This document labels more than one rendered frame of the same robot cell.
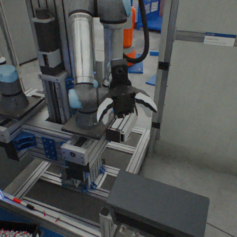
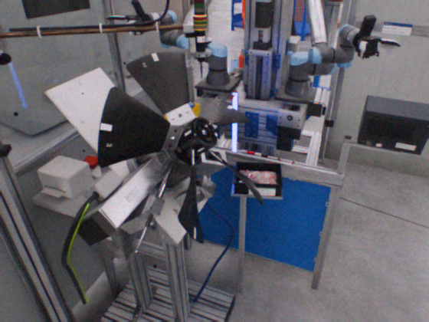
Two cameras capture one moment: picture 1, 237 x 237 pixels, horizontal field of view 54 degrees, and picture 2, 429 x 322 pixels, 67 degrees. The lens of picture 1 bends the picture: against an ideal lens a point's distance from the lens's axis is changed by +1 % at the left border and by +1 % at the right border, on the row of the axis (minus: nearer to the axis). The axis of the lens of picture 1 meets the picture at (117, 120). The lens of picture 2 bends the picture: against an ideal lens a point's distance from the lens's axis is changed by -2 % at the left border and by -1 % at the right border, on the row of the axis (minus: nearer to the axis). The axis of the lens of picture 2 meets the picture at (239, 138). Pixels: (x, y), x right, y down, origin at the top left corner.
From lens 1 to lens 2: 0.97 m
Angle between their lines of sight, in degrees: 6
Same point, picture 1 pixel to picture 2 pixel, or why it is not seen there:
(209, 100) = (388, 91)
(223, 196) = (404, 193)
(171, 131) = (346, 129)
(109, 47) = (328, 21)
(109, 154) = (282, 155)
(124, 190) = (376, 104)
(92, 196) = not seen: hidden behind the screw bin
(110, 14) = not seen: outside the picture
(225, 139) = not seen: hidden behind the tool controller
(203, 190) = (384, 188)
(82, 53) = (319, 21)
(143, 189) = (389, 103)
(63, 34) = (276, 14)
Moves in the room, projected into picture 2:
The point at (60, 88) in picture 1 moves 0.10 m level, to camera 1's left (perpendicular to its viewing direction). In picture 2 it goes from (268, 63) to (251, 63)
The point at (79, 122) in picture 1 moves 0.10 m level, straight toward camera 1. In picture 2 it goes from (292, 90) to (299, 97)
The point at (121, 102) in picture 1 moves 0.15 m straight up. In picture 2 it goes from (370, 44) to (378, 6)
